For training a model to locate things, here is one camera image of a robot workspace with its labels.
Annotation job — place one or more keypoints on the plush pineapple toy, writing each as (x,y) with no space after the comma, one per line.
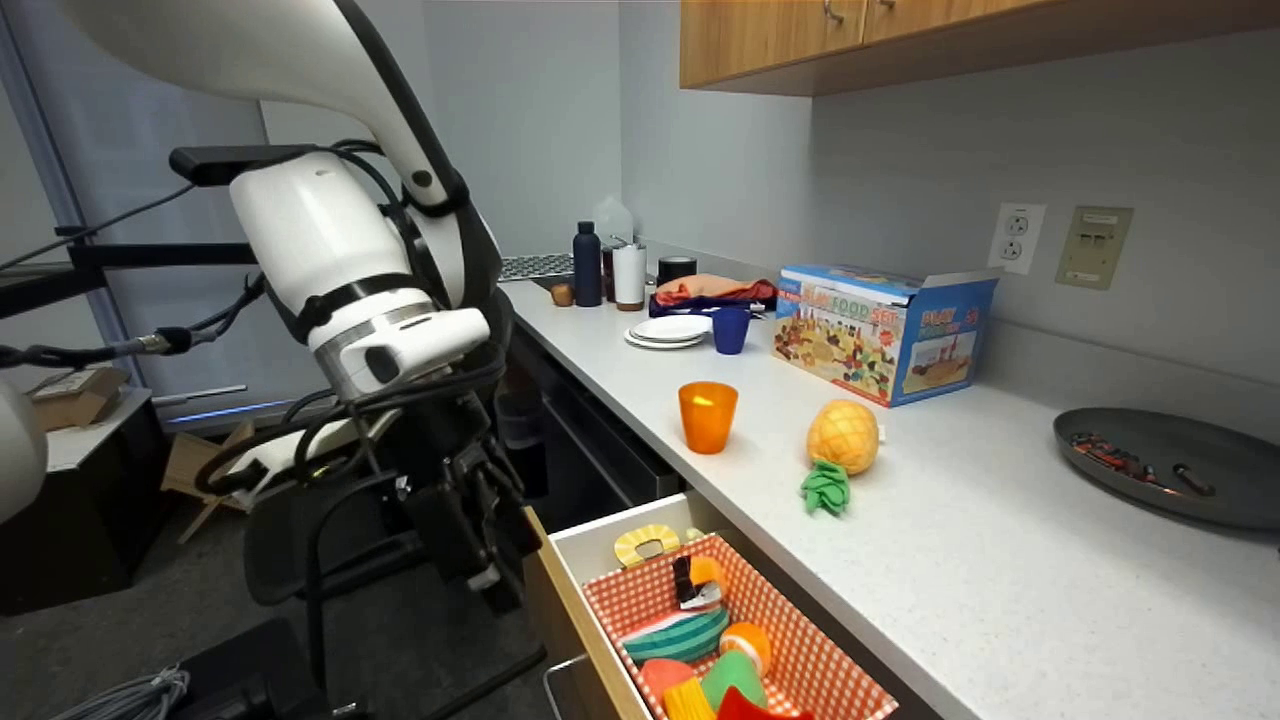
(841,444)

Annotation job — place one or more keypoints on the wooden drawer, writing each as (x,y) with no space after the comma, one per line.
(582,554)

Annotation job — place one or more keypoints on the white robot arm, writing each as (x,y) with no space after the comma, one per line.
(376,288)

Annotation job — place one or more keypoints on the yellow pineapple slice toy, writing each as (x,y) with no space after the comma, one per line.
(645,545)

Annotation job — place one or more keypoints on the red checkered basket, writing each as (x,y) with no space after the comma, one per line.
(809,676)

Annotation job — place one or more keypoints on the stack of white plates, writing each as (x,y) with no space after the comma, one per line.
(671,332)

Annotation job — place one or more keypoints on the orange plastic cup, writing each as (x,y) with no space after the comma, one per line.
(704,414)

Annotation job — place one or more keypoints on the red cloth pile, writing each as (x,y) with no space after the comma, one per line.
(691,293)

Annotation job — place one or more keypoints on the blue plastic cup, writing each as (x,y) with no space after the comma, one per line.
(728,325)

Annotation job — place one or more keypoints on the black dishwasher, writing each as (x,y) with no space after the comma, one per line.
(593,460)

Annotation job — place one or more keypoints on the dark blue bottle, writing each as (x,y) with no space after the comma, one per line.
(585,265)

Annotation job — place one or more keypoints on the colourful play food box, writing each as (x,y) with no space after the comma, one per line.
(880,337)

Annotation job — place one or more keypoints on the green striped toy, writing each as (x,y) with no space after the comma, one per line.
(685,638)

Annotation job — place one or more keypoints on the orange toy fruit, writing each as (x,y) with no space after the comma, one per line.
(753,643)

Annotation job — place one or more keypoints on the wooden upper cabinet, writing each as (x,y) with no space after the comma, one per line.
(845,45)

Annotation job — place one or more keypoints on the cardboard box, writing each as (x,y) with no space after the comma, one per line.
(78,396)

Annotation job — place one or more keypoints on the dark round tray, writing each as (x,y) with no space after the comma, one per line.
(1175,467)

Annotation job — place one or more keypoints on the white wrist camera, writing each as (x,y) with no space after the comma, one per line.
(391,337)

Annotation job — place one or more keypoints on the white wall outlet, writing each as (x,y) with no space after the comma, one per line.
(1016,234)

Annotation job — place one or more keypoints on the beige wall switch plate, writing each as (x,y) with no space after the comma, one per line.
(1094,245)

